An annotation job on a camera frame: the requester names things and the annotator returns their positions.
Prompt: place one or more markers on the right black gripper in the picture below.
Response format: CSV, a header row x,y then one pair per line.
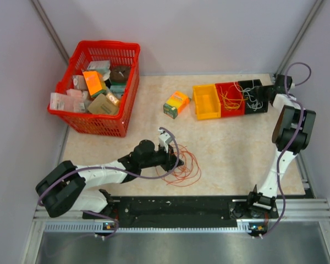
x,y
260,91

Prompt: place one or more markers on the brown cardboard box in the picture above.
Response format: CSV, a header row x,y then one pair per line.
x,y
102,105

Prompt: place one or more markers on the yellow plastic bin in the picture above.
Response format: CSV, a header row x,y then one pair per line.
x,y
207,103

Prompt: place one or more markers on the brown round tape roll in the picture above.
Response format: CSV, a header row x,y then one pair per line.
x,y
120,74

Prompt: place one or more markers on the teal white box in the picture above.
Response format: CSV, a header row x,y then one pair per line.
x,y
101,66

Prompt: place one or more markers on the orange green sponge pack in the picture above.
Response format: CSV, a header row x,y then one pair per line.
x,y
175,104

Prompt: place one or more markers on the pink clear box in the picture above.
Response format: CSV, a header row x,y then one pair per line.
x,y
61,102

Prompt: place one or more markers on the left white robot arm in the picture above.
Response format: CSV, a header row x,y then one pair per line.
x,y
77,188

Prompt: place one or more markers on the black plastic bin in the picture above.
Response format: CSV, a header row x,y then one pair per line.
x,y
248,92

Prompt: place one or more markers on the red plastic bin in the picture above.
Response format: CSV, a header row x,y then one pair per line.
x,y
232,102

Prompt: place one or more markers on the grey cable duct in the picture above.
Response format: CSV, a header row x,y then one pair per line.
x,y
101,228

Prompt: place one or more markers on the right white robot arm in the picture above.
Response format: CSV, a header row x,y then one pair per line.
x,y
291,135

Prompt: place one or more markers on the orange box in basket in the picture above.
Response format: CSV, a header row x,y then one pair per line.
x,y
95,83

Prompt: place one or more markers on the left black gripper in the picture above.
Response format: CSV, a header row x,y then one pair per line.
x,y
170,160

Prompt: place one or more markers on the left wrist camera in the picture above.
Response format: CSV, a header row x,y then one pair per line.
x,y
165,138

